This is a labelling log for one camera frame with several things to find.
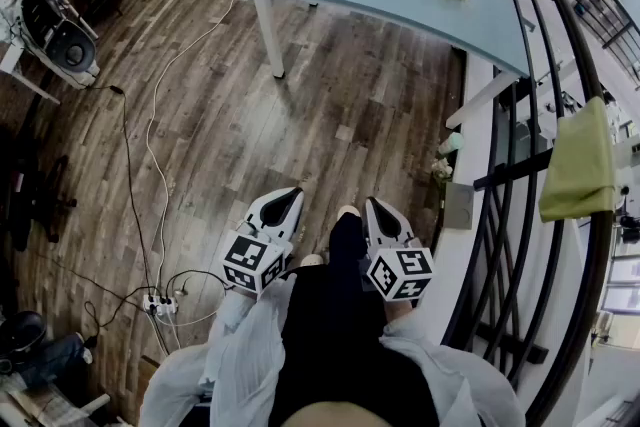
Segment small white flower bunch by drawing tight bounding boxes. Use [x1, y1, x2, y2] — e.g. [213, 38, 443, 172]
[430, 157, 455, 187]

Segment white power strip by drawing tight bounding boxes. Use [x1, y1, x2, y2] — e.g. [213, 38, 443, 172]
[142, 293, 180, 317]

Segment long white cable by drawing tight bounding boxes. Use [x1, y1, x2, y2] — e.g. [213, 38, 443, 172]
[144, 0, 246, 356]

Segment person's left forearm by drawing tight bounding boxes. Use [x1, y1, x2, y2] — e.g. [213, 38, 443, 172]
[141, 275, 297, 427]

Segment black office chair base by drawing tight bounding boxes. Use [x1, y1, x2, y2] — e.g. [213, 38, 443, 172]
[0, 153, 80, 252]

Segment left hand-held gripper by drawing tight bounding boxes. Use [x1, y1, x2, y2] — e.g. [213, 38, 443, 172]
[219, 187, 306, 301]

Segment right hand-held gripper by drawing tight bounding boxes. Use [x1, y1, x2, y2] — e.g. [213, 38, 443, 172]
[362, 196, 435, 302]

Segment blue denim cloth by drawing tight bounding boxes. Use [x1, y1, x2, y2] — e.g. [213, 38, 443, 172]
[0, 332, 95, 391]

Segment white table leg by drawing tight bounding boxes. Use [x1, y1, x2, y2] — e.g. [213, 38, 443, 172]
[251, 0, 287, 80]
[444, 68, 521, 130]

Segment grey domed machine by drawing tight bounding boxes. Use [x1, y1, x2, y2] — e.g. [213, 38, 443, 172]
[18, 0, 101, 90]

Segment small white table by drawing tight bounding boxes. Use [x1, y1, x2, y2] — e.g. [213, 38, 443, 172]
[0, 42, 62, 106]

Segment mint green cup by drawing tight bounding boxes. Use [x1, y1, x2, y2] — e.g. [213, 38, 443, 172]
[437, 132, 466, 155]

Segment green cloth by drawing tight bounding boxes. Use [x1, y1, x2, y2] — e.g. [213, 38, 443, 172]
[538, 95, 617, 224]

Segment person's right forearm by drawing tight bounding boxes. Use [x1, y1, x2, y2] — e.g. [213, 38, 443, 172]
[378, 298, 526, 427]

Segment person's beige top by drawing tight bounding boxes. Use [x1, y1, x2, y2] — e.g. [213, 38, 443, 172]
[282, 402, 401, 427]

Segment black metal railing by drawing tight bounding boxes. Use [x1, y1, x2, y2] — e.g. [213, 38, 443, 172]
[439, 0, 640, 427]

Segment long black cable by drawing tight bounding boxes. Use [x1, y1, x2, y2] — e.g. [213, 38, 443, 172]
[87, 83, 157, 301]

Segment person's black trousers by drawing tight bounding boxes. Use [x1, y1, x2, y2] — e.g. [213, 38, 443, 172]
[269, 209, 441, 427]

